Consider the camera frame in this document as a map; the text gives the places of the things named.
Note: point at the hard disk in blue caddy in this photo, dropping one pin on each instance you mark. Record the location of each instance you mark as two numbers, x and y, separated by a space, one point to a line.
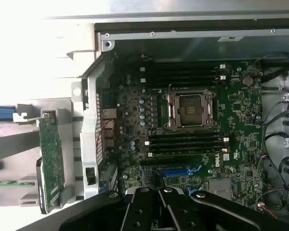
2 113

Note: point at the blue expansion slot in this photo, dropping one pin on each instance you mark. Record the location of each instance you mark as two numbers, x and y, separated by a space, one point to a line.
175 172

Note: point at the open black PC case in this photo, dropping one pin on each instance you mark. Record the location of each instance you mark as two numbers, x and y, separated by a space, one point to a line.
183 48

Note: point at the green motherboard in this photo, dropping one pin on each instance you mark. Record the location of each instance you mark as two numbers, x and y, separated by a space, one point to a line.
240 125

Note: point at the green RAM stick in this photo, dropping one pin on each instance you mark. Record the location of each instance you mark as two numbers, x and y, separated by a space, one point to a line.
9 184

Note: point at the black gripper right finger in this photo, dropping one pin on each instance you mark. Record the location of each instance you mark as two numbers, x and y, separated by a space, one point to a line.
183 211

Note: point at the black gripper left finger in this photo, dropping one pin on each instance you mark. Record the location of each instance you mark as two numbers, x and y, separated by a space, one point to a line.
139 207

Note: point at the black RAM slot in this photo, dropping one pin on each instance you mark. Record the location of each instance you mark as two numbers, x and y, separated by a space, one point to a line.
183 77
187 142
183 83
183 67
183 72
187 147
187 136

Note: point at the silver chipset heatsink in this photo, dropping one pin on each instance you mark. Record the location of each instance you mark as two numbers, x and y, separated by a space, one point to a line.
219 186

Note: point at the grey plastic parts rack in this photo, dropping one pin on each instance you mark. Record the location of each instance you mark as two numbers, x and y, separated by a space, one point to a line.
60 106

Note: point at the round coin cell battery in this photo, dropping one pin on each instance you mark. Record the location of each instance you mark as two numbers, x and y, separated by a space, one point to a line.
247 81

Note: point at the metal CPU socket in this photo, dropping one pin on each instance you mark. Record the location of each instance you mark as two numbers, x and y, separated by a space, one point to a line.
190 110

